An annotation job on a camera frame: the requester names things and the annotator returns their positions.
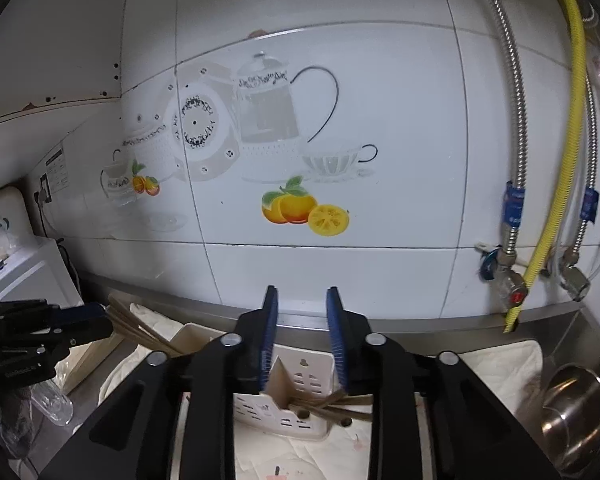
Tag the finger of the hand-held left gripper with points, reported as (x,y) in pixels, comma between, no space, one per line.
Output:
(82,335)
(82,314)

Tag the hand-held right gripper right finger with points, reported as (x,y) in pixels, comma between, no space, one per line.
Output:
(336,345)

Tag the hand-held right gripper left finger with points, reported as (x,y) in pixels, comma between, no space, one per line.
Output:
(269,345)

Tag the cream plastic chopstick holder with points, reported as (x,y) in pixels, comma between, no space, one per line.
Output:
(305,375)

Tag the pile of wooden chopsticks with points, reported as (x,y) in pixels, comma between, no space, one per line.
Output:
(140,332)

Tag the white box appliance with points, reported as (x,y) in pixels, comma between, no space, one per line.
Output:
(25,270)

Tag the clear plastic bag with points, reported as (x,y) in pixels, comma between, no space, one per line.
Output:
(55,405)

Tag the white rounded appliance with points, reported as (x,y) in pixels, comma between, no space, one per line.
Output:
(12,210)

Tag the cream printed quilted cloth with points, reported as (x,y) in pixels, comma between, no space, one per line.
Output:
(480,370)

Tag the steel pot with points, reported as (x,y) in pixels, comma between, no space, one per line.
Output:
(575,410)

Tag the metal pipe fitting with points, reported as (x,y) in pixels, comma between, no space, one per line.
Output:
(575,277)

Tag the white wall label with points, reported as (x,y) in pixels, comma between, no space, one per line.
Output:
(56,165)

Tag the teapot wall sticker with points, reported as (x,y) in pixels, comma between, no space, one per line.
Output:
(267,110)

